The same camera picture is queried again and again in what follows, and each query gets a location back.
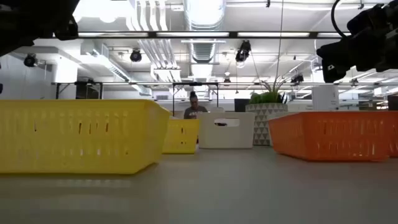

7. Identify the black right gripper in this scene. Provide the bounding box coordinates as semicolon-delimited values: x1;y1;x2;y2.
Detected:
316;42;358;83

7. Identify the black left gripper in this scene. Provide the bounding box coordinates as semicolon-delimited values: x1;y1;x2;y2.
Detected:
53;14;80;42

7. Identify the yellow slotted plastic basket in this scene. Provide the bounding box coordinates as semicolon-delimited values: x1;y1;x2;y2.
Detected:
0;99;172;175
162;118;200;155

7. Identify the black shelf unit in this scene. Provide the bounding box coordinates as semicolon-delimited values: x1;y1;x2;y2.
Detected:
74;80;104;101

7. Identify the white box cabinet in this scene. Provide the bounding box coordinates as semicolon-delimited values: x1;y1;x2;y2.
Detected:
311;85;340;112

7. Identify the black ceiling spotlight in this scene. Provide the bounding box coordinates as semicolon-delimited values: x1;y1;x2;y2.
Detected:
23;53;39;68
129;49;143;63
290;73;305;85
234;40;252;63

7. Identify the green potted plant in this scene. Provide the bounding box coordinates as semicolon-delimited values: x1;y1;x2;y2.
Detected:
248;77;289;105

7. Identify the orange slotted plastic basket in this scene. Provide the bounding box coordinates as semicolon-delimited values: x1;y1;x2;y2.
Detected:
388;112;398;158
267;111;398;162

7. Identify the triangle patterned planter pot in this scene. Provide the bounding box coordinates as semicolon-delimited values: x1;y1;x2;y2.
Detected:
245;103;289;146

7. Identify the black monitor screen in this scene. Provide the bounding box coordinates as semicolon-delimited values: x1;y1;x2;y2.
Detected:
233;98;251;113

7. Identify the person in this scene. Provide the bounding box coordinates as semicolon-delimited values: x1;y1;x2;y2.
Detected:
183;90;209;120

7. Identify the thin hanging cable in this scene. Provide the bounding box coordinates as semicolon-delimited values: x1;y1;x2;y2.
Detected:
275;0;285;82

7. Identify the black overhead frame bar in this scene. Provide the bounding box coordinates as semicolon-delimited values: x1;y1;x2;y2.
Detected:
52;30;352;40

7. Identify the silver round air duct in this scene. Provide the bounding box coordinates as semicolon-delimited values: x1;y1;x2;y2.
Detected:
183;0;227;63

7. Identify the black metal frame rig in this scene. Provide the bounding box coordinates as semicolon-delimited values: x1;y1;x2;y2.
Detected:
172;82;220;108

